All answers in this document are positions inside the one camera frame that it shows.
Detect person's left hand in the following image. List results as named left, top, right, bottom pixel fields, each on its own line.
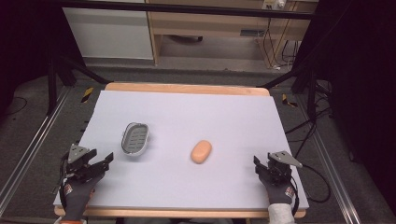
left=61, top=173, right=106, bottom=221

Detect white cabinet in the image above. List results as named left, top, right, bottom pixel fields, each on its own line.
left=62, top=0, right=154, bottom=61

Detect hanging desk cables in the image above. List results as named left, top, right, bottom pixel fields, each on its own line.
left=261, top=17, right=302, bottom=71

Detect wooden table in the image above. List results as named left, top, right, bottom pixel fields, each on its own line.
left=53, top=81, right=307, bottom=219

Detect person's right hand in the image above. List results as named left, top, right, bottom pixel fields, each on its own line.
left=255, top=172, right=297, bottom=206

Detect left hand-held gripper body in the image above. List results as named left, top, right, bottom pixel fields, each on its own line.
left=63, top=143, right=106, bottom=185

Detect thin black floor cable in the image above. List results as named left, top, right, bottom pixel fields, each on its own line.
left=6, top=96, right=29, bottom=117

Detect black frame bar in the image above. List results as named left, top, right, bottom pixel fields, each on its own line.
left=59, top=0, right=316, bottom=21

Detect wooden desk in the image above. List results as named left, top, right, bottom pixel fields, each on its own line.
left=145, top=0, right=318, bottom=69

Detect metal soap dish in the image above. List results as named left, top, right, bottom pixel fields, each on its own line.
left=120, top=121, right=150, bottom=156

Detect white power strip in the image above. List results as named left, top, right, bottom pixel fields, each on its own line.
left=262, top=0, right=287, bottom=10

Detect black metal stand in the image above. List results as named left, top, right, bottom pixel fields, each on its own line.
left=45, top=46, right=113, bottom=117
left=255, top=59, right=334, bottom=120

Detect metal floor rail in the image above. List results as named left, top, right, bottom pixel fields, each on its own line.
left=295, top=92, right=363, bottom=224
left=0, top=86, right=72, bottom=217

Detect yellow black tape marker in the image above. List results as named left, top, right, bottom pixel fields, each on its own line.
left=281, top=92, right=299, bottom=109
left=80, top=86, right=94, bottom=105

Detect black floor cables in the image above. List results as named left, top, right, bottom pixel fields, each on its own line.
left=284, top=78, right=335, bottom=160

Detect white table mat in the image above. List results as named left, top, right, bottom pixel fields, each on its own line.
left=52, top=90, right=310, bottom=211

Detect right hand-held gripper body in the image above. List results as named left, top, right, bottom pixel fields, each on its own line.
left=263, top=150, right=304, bottom=188

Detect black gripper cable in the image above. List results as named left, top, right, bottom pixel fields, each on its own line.
left=301, top=163, right=332, bottom=204
left=57, top=152, right=69, bottom=211

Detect black curtain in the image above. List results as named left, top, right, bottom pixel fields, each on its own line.
left=0, top=0, right=68, bottom=119
left=298, top=0, right=396, bottom=206

